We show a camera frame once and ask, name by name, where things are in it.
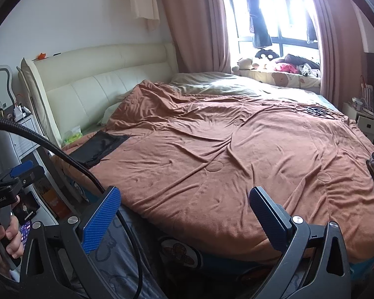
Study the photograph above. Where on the black eye mask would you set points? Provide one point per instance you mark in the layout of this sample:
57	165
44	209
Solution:
266	54

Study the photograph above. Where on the green tissue pack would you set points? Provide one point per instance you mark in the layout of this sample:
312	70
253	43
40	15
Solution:
72	135

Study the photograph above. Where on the pink left curtain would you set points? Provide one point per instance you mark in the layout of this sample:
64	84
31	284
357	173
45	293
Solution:
200	35

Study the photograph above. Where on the plush toy bear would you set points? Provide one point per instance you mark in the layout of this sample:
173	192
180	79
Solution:
244	64

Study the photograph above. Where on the pink right curtain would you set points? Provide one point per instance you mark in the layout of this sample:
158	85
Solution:
343	59

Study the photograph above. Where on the orange toy on headboard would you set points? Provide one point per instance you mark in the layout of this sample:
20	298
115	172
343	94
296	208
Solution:
41	56

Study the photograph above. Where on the brown bed quilt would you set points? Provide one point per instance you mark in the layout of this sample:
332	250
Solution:
189	161

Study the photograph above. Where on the bear-print window cushion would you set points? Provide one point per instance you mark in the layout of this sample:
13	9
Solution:
283	79

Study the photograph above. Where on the dark hanging garment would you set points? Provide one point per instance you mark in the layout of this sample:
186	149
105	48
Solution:
258	27

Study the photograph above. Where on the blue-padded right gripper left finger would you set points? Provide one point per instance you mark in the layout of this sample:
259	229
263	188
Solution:
83	235

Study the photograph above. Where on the pink curtain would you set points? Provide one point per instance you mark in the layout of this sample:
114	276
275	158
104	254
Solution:
343	59
200	35

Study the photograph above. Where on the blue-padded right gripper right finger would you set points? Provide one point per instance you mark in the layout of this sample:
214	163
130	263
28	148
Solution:
285	235

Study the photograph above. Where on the person's left hand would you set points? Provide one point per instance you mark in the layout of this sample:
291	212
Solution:
11	246

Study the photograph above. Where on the white bedside cabinet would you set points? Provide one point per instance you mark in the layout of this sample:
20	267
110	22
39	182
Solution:
15	150

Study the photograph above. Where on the black garment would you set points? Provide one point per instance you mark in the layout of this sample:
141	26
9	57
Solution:
96	148

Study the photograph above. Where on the pile of clothes on sill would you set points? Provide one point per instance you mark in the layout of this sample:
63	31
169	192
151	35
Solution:
297	65

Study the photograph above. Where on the smartphone with lit screen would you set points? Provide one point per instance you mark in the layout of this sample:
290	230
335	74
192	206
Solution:
25	230

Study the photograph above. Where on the cream leather headboard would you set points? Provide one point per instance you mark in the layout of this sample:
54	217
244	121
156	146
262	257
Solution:
74	88

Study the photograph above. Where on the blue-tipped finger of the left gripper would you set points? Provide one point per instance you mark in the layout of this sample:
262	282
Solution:
22	175

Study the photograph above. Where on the white right nightstand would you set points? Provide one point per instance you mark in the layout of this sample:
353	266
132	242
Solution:
364	121

